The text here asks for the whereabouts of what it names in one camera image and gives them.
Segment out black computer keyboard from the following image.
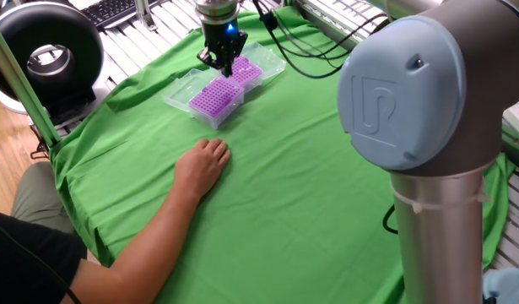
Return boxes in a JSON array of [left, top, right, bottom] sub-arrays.
[[79, 0, 159, 29]]

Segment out silver metal stand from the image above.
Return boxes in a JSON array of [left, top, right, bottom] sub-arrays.
[[134, 0, 159, 33]]

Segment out black ring-shaped device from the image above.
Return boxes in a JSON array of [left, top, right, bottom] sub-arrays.
[[0, 0, 112, 128]]

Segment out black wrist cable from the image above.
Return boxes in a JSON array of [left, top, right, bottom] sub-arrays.
[[252, 0, 389, 80]]

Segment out green table cloth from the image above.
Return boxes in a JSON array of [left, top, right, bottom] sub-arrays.
[[49, 6, 517, 304]]

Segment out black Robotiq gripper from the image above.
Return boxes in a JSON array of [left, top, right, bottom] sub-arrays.
[[197, 19, 249, 79]]

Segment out bare human forearm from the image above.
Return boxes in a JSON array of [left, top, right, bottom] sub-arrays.
[[60, 190, 201, 304]]

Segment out white power strip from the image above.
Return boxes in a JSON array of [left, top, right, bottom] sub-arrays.
[[502, 95, 519, 143]]

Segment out green frame post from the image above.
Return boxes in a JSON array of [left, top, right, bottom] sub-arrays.
[[0, 14, 62, 149]]

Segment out bare human hand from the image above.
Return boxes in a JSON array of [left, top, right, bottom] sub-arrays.
[[173, 138, 232, 200]]

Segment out purple pipette tip box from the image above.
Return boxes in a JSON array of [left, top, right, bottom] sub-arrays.
[[219, 41, 288, 95], [161, 68, 246, 132]]

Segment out black shirt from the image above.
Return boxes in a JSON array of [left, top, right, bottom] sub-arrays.
[[0, 209, 89, 304]]

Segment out thin black cable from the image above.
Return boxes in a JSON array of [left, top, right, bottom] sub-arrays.
[[0, 210, 83, 304]]

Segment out olive trousers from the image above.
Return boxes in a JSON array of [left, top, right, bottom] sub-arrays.
[[9, 161, 78, 236]]

